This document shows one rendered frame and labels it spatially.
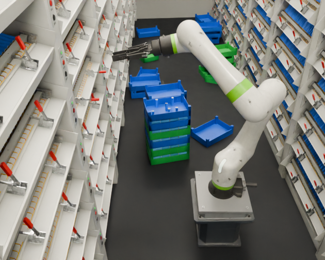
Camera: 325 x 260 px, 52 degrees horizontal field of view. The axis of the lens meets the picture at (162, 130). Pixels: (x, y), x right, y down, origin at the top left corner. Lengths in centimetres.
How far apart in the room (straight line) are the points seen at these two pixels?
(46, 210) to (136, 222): 118
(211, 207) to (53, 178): 92
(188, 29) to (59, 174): 78
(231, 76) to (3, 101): 91
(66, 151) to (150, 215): 108
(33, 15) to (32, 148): 39
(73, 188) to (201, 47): 78
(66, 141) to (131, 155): 138
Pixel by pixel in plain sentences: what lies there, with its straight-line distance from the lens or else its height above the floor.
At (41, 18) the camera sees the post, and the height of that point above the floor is 140.
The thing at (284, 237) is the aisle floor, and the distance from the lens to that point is 221.
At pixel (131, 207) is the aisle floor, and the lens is 226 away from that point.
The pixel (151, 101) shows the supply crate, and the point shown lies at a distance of 243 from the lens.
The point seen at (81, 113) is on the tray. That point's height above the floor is 93.
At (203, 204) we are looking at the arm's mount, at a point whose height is 35.
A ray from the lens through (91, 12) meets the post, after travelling 179.
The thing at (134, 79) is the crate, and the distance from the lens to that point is 346.
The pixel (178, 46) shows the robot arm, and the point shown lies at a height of 111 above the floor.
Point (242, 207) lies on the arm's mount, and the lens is 183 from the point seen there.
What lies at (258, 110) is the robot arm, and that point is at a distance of 141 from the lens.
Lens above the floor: 171
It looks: 36 degrees down
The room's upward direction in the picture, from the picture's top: 2 degrees counter-clockwise
